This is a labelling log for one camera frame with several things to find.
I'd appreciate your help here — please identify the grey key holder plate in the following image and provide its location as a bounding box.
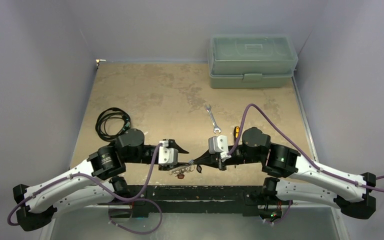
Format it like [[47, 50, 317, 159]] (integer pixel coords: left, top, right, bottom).
[[169, 159, 196, 175]]

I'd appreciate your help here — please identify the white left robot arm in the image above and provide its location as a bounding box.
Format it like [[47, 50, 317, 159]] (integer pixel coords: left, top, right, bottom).
[[7, 128, 188, 232]]

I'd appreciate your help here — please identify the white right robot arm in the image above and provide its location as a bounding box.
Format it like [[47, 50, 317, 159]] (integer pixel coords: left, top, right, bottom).
[[191, 127, 376, 220]]

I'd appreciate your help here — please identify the black oval key tag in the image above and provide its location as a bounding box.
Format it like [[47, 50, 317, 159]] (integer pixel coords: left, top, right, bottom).
[[196, 165, 202, 174]]

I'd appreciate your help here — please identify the orange black screwdriver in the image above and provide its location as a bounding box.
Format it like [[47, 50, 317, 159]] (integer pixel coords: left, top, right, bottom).
[[233, 126, 240, 141]]

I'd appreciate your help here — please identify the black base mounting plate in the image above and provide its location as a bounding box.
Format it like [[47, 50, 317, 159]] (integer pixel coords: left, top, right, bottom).
[[114, 185, 290, 218]]

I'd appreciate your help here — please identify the silver open-end wrench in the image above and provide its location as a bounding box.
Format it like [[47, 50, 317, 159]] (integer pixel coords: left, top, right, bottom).
[[204, 105, 222, 134]]

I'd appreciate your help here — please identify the green plastic toolbox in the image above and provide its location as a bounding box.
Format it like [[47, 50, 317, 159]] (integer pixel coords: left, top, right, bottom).
[[207, 34, 299, 89]]

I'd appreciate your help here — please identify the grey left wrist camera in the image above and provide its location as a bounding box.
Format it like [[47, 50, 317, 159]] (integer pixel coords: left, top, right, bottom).
[[158, 139, 179, 167]]

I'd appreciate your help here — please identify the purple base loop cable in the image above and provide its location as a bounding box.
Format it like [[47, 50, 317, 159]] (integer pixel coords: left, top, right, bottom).
[[107, 198, 164, 236]]

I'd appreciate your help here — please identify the coiled black cable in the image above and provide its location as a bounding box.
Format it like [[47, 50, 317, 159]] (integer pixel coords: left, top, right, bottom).
[[94, 106, 132, 140]]

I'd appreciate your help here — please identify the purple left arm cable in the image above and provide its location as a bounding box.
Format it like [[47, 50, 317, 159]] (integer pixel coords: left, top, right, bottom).
[[7, 142, 165, 227]]

